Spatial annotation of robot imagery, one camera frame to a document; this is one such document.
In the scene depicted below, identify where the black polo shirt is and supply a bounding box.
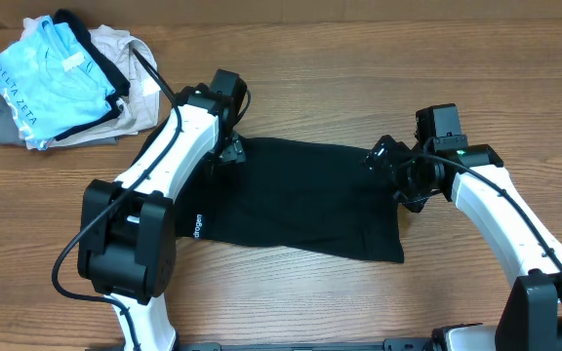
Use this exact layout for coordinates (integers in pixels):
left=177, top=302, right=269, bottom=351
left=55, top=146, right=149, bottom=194
left=174, top=137, right=405, bottom=263

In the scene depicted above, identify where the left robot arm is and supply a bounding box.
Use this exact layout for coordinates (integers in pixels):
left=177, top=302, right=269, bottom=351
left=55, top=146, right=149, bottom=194
left=77, top=69, right=250, bottom=350

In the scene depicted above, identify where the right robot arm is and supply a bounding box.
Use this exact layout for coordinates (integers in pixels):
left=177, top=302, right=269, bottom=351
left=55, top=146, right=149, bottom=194
left=364, top=103, right=562, bottom=351

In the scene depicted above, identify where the beige folded garment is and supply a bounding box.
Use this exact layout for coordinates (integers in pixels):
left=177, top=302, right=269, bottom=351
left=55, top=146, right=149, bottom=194
left=20, top=17, right=162, bottom=150

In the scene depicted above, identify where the black folded garment in pile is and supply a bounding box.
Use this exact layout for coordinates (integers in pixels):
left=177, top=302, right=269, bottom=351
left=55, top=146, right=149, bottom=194
left=54, top=9, right=131, bottom=141

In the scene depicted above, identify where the light blue folded t-shirt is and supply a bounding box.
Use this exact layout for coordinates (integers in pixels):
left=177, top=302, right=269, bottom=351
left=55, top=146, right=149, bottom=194
left=0, top=16, right=116, bottom=150

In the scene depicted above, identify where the grey folded garment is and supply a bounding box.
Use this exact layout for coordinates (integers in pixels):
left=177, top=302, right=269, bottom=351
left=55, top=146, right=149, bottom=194
left=0, top=95, right=129, bottom=147

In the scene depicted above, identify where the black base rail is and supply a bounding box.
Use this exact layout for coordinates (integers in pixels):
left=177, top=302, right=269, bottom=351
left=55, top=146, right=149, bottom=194
left=85, top=336, right=433, bottom=351

